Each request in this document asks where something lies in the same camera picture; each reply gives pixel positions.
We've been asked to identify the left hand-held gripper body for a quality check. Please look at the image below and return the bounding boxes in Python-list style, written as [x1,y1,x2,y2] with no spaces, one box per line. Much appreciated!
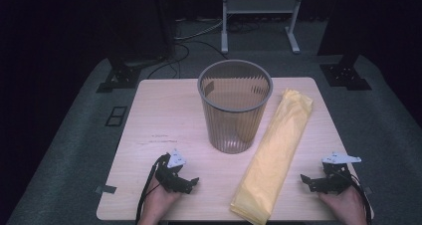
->
[153,148,187,195]

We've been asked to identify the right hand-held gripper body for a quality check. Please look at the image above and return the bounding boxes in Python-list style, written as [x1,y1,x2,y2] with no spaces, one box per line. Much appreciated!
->
[317,151,362,196]

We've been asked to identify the yellow plastic garbage bag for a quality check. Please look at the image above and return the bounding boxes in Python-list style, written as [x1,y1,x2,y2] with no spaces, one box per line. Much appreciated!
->
[229,88,315,225]

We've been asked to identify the grey ribbed plastic trash bin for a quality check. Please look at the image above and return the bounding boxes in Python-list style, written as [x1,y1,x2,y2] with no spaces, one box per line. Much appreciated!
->
[197,59,274,154]

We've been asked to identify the person's right hand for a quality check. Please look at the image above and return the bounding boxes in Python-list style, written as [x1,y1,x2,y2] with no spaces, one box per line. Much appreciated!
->
[317,184,367,224]

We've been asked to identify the person's left hand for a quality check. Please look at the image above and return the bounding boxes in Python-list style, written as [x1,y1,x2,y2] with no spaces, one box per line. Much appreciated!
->
[140,178,182,223]

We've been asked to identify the black floor socket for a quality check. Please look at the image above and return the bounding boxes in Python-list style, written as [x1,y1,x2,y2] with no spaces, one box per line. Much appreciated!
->
[105,106,128,127]

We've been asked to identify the black stand base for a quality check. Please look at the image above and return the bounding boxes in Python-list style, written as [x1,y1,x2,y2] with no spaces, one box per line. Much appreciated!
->
[318,54,372,92]
[96,57,142,94]

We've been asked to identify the white metal stand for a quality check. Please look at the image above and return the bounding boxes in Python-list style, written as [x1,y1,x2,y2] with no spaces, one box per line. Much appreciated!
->
[220,0,306,55]

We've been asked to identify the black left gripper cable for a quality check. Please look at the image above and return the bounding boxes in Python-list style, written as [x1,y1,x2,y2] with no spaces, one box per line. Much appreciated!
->
[134,153,171,225]

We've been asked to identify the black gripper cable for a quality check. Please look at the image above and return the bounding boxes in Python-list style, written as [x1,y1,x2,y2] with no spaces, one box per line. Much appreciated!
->
[134,153,171,225]
[346,173,373,225]

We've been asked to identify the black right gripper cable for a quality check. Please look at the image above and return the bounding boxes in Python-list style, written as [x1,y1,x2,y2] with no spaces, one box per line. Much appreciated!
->
[346,173,373,225]

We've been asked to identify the black floor cable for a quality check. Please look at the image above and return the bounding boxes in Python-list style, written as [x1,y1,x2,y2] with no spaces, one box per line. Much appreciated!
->
[145,40,230,80]

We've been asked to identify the grey floor cable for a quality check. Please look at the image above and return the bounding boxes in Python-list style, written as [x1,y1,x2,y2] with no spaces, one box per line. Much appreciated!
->
[173,17,230,42]

